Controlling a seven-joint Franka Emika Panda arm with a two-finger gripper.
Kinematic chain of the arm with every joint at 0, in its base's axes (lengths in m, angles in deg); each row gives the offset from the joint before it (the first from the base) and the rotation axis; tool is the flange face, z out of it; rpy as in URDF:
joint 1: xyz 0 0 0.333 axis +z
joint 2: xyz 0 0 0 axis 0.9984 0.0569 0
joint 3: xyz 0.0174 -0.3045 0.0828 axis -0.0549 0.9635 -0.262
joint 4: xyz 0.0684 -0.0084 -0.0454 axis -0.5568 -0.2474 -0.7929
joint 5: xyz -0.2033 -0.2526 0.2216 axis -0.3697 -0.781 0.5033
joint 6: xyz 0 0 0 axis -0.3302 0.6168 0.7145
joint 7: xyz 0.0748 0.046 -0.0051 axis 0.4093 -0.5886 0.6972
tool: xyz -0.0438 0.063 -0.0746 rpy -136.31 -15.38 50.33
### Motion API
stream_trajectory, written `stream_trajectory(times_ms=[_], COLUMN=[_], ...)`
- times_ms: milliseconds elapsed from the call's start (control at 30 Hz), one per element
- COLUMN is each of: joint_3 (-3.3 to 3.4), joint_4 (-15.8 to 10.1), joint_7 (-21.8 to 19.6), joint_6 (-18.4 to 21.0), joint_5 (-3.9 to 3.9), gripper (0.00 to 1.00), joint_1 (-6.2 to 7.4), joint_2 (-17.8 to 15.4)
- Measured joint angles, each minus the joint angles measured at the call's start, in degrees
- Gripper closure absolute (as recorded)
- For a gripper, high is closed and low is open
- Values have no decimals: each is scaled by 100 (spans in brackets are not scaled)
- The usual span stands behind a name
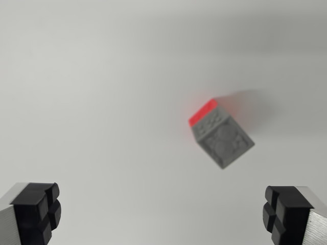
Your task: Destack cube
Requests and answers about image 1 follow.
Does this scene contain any black silver gripper left finger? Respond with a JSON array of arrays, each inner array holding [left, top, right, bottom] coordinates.
[[0, 182, 62, 245]]

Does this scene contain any black silver gripper right finger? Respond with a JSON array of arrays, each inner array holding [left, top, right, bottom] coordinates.
[[262, 185, 327, 245]]

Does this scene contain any gray embossed rubber cube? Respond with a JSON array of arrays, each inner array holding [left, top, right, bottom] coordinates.
[[191, 107, 255, 170]]

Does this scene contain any red rubber cube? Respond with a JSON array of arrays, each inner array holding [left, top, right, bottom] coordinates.
[[188, 99, 218, 128]]

